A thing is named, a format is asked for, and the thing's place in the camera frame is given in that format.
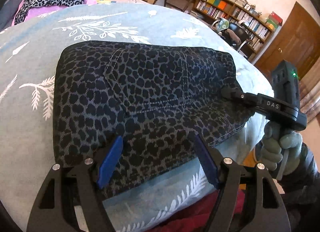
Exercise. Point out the red cloth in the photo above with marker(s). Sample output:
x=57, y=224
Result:
x=200, y=212

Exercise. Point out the purple cloth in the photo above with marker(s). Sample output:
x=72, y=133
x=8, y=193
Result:
x=45, y=12

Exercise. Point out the grey-blue quilted cloth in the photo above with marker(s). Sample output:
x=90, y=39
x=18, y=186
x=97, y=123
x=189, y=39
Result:
x=10, y=4

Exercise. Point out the black chair with patterned cloth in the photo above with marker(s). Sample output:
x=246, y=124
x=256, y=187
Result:
x=235, y=32

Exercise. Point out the person's right forearm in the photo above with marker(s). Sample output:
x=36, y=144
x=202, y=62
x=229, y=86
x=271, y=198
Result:
x=307, y=172

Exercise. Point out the wooden door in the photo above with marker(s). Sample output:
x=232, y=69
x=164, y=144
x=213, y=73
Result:
x=295, y=39

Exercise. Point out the person's right hand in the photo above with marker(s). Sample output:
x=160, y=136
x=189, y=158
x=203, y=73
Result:
x=272, y=147

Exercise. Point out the dark leopard print pants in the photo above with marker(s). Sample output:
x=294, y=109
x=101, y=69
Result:
x=150, y=84

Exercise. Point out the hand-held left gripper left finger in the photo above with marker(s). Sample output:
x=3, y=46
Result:
x=111, y=159

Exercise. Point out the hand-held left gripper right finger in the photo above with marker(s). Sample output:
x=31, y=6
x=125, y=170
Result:
x=206, y=159

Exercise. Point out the wooden bookshelf with books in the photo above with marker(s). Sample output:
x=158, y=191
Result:
x=237, y=12

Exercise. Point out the blue-grey leaf print blanket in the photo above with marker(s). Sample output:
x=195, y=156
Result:
x=37, y=47

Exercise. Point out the small yellow blue object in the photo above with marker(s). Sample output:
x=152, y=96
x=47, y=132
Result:
x=105, y=0

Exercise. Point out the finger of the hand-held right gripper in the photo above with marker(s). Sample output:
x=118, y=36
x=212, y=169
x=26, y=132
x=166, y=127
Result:
x=235, y=94

